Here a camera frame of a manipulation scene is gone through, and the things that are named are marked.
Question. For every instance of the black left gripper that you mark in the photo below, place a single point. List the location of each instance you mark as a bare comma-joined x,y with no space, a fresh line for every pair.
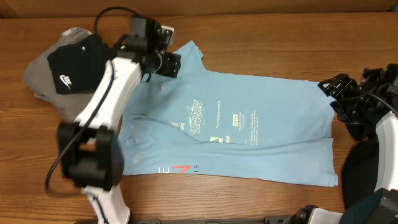
171,63

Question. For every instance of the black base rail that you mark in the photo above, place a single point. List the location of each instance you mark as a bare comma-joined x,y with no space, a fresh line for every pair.
211,221

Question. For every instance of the light blue printed t-shirt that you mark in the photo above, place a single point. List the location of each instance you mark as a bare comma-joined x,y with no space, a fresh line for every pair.
211,123

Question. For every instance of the black t-shirt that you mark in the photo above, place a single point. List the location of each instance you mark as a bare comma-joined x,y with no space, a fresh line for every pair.
359,173

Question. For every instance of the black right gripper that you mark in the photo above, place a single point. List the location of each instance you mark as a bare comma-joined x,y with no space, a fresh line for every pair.
348,84

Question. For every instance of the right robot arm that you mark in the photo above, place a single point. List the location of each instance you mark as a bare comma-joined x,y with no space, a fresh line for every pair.
381,206

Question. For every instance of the folded black Nike garment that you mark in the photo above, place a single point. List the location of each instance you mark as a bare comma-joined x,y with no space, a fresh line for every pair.
79,67

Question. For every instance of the folded grey garment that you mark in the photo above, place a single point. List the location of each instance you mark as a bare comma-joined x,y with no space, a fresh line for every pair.
38,77

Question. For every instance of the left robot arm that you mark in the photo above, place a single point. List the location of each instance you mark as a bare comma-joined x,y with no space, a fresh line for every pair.
90,155

